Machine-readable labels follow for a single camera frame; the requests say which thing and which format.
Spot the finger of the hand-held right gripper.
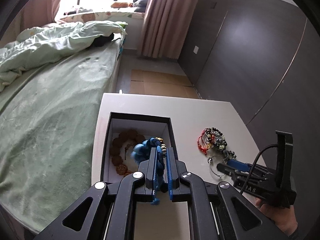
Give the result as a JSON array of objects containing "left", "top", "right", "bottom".
[
  {"left": 226, "top": 159, "right": 269, "bottom": 174},
  {"left": 216, "top": 163, "right": 242, "bottom": 179}
]

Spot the pile of beaded bracelets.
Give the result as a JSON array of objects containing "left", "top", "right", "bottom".
[{"left": 202, "top": 127, "right": 237, "bottom": 160}]

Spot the white bedside table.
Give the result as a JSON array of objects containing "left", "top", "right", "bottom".
[{"left": 90, "top": 93, "right": 267, "bottom": 240}]

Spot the cardboard sheet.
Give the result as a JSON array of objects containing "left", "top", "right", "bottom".
[{"left": 130, "top": 69, "right": 200, "bottom": 100}]

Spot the black cloth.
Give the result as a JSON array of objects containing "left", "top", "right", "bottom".
[{"left": 93, "top": 34, "right": 115, "bottom": 48}]

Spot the brown bead bracelet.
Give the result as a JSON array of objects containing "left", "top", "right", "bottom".
[{"left": 109, "top": 129, "right": 147, "bottom": 177}]

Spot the blue bead bracelet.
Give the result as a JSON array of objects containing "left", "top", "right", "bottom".
[{"left": 132, "top": 137, "right": 168, "bottom": 207}]

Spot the pink curtain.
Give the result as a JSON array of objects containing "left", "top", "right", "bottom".
[
  {"left": 21, "top": 0, "right": 68, "bottom": 28},
  {"left": 137, "top": 0, "right": 202, "bottom": 59}
]

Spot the black jewelry box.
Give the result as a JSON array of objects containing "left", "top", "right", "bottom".
[{"left": 100, "top": 112, "right": 181, "bottom": 184}]

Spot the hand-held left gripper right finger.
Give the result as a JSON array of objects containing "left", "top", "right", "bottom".
[{"left": 166, "top": 147, "right": 283, "bottom": 240}]

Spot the heap of clothes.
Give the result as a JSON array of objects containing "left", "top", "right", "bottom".
[{"left": 64, "top": 6, "right": 94, "bottom": 15}]

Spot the red string bracelet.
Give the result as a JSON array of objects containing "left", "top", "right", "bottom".
[{"left": 196, "top": 129, "right": 213, "bottom": 153}]

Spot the dark grey pillow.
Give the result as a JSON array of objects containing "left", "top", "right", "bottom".
[{"left": 132, "top": 0, "right": 150, "bottom": 12}]

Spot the person's right hand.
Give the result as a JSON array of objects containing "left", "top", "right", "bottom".
[{"left": 255, "top": 197, "right": 298, "bottom": 237}]

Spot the printed window seat cushion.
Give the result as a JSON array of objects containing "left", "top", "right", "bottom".
[{"left": 56, "top": 7, "right": 145, "bottom": 24}]

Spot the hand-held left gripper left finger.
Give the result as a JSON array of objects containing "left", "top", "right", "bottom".
[{"left": 32, "top": 147, "right": 160, "bottom": 240}]

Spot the silver wire bangle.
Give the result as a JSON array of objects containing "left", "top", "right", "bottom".
[{"left": 207, "top": 156, "right": 227, "bottom": 178}]

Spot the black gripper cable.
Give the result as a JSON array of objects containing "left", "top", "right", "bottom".
[{"left": 240, "top": 144, "right": 278, "bottom": 194}]

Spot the bed with green sheet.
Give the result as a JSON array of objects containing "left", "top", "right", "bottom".
[{"left": 0, "top": 21, "right": 125, "bottom": 234}]

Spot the light green duvet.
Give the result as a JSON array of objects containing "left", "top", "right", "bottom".
[{"left": 0, "top": 20, "right": 128, "bottom": 90}]

